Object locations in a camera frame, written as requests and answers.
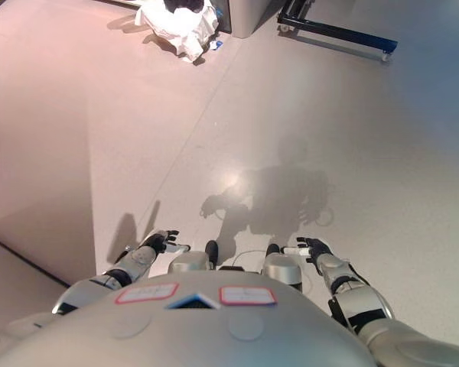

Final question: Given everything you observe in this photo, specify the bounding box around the silver robot torso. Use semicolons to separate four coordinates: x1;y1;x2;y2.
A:
0;269;379;367

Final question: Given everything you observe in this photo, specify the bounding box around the dark metal wheeled frame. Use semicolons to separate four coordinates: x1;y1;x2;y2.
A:
277;0;399;62

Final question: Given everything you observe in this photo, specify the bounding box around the silver right robot leg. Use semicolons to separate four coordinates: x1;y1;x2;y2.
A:
262;252;303;292

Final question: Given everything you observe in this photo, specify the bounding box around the red bordered chest sticker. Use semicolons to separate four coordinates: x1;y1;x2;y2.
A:
114;282;180;306
218;284;278;307

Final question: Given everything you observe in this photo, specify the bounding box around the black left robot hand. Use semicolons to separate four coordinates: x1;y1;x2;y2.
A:
143;229;192;255

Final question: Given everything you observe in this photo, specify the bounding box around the white cloth garment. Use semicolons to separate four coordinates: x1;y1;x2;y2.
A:
135;0;220;64

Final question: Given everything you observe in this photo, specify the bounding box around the black left robot foot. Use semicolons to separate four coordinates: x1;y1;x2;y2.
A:
205;239;220;271

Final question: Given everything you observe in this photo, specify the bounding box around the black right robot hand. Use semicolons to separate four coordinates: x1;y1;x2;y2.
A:
282;236;334;268

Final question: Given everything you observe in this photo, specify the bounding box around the black garment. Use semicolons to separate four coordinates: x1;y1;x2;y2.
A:
164;0;207;12

